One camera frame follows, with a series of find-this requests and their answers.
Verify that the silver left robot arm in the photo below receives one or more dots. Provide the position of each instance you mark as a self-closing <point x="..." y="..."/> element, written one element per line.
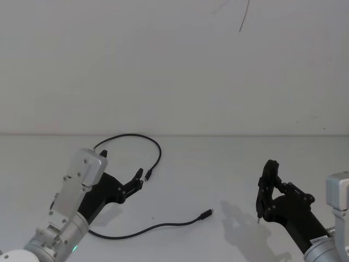
<point x="68" y="196"/>

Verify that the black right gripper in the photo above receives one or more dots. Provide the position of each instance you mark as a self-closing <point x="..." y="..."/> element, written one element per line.
<point x="297" y="215"/>

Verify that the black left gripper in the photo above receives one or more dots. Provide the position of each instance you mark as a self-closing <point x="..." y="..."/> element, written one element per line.
<point x="101" y="191"/>

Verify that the small silver-tipped black plug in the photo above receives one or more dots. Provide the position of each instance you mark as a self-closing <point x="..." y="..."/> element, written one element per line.
<point x="258" y="219"/>

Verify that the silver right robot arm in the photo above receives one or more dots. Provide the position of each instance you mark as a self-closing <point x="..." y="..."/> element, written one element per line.
<point x="338" y="191"/>

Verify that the white table cloth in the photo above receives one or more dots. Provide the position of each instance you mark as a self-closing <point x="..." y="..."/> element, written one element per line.
<point x="191" y="191"/>

